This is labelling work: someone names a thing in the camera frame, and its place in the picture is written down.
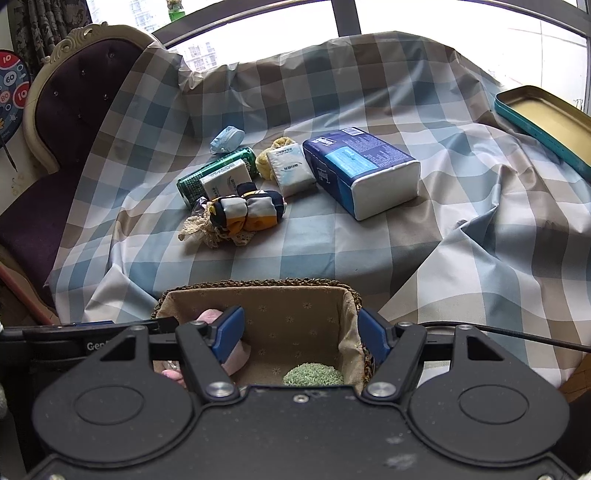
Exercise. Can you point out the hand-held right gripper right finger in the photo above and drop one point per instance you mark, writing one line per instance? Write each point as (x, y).
(373, 334)

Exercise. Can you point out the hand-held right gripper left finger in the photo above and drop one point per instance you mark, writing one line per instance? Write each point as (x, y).
(229, 332)

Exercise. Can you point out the pink cloth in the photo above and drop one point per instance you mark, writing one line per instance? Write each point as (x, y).
(239, 359)

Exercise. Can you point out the woven basket with fabric lining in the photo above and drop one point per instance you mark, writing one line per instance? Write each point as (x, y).
(295, 318)

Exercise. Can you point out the green fuzzy ball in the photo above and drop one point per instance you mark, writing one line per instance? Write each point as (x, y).
(314, 374)

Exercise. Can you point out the beige lace cloth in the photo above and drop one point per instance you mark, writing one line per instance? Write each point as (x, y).
(203, 230)

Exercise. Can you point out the navy and yellow socks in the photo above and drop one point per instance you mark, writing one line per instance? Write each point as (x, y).
(249, 210)

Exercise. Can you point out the yellow fuzzy cloth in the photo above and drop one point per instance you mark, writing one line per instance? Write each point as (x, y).
(264, 161)

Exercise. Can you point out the small white tissue pack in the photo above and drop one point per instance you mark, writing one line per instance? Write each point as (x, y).
(291, 168)
(226, 180)

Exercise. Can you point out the light blue fabric pouch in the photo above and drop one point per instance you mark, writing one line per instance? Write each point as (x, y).
(227, 138)

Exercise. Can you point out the blue and beige checked tablecloth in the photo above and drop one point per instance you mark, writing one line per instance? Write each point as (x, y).
(323, 258)

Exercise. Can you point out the green drink can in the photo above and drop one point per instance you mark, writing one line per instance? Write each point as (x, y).
(194, 182)

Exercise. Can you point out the large blue tissue pack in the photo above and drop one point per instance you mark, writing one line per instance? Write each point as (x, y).
(364, 170)

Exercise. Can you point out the purple upholstered chair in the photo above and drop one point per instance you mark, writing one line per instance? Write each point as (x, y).
(78, 101)

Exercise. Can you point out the round dart board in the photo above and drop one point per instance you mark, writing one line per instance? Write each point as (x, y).
(14, 92)

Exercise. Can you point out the teal metal tin tray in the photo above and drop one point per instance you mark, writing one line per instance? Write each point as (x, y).
(549, 115)

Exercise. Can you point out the patterned curtain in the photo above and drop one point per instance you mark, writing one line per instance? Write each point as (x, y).
(46, 23)

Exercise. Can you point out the dark window frame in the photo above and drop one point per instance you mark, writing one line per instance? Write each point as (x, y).
(346, 18)

